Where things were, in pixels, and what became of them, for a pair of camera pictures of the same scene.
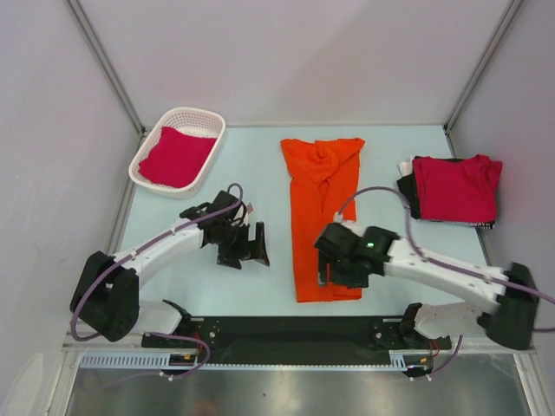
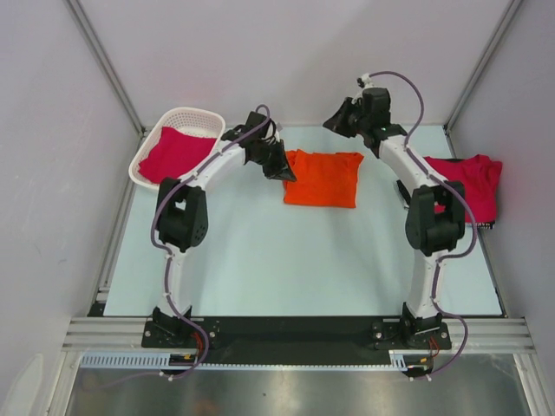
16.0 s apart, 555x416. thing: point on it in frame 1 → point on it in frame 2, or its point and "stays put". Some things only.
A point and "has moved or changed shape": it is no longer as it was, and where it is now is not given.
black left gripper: x=258 y=252 → x=284 y=173
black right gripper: x=351 y=282 → x=339 y=123
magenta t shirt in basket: x=177 y=159 stays put
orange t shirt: x=323 y=178 has moved or changed shape
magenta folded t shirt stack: x=460 y=189 stays put
